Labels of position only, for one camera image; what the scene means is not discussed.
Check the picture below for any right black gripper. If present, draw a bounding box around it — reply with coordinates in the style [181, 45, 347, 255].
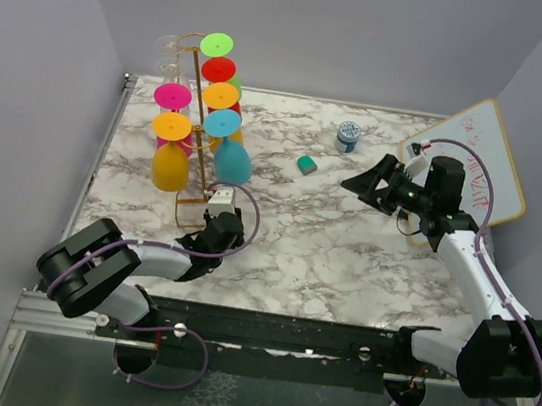
[339, 148, 440, 222]

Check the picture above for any blue wine glass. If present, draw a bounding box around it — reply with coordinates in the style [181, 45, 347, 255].
[203, 109, 253, 185]

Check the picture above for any gold wire glass rack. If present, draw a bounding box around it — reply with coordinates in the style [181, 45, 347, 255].
[174, 32, 214, 229]

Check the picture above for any orange wine glass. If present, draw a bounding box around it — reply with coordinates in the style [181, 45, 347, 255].
[151, 112, 192, 192]
[194, 79, 253, 158]

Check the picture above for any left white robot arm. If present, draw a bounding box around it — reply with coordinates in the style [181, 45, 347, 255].
[36, 207, 245, 340]

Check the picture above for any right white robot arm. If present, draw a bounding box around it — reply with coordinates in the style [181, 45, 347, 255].
[341, 154, 542, 406]

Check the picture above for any pink wine glass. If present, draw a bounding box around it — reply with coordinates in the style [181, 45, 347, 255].
[145, 80, 203, 158]

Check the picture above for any red wine glass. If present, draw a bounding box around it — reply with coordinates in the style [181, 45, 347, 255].
[201, 57, 242, 114]

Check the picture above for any clear wine glass lower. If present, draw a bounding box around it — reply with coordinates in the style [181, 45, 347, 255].
[155, 58, 181, 80]

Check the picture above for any clear wine glass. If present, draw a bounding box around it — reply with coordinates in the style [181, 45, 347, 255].
[155, 58, 181, 80]
[155, 34, 182, 57]

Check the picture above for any green wine glass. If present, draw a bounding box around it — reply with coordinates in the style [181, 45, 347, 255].
[192, 30, 252, 102]

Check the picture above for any clear wine glass upper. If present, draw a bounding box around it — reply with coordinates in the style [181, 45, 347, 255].
[155, 34, 182, 57]

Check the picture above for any blue white round jar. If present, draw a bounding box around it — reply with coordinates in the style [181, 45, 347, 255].
[334, 121, 361, 153]

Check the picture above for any green grey eraser block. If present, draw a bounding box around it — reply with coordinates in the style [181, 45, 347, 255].
[296, 155, 317, 176]

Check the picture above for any yellow framed whiteboard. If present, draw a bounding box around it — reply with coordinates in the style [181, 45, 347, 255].
[398, 99, 526, 226]

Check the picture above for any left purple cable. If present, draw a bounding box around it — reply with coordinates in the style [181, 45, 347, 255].
[34, 159, 266, 401]

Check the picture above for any purple cable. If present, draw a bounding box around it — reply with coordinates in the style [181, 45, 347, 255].
[34, 159, 266, 401]
[378, 134, 542, 406]

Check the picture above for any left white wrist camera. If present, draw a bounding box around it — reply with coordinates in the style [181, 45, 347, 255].
[206, 185, 236, 218]

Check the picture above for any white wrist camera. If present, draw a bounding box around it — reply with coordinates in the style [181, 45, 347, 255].
[206, 185, 236, 218]
[405, 140, 432, 175]

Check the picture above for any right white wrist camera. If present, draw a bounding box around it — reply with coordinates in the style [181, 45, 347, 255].
[405, 140, 432, 175]

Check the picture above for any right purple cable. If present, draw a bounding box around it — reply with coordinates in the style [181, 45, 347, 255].
[378, 134, 542, 406]

